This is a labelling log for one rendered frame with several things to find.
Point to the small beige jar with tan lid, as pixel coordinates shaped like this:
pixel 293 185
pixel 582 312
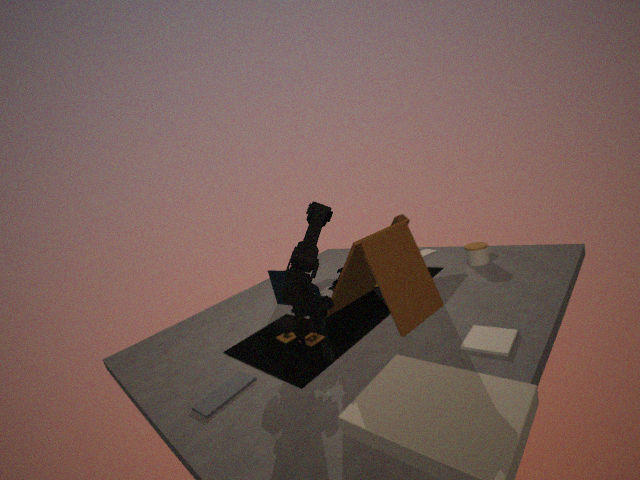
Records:
pixel 476 254

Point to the beige flat rectangular slab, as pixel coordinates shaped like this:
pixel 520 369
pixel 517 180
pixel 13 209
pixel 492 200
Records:
pixel 451 423

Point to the grey flat bar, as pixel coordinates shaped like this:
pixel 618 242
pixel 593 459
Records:
pixel 220 396

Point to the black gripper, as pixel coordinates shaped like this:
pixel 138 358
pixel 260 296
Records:
pixel 286 325

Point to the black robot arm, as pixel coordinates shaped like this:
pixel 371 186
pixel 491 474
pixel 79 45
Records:
pixel 304 259

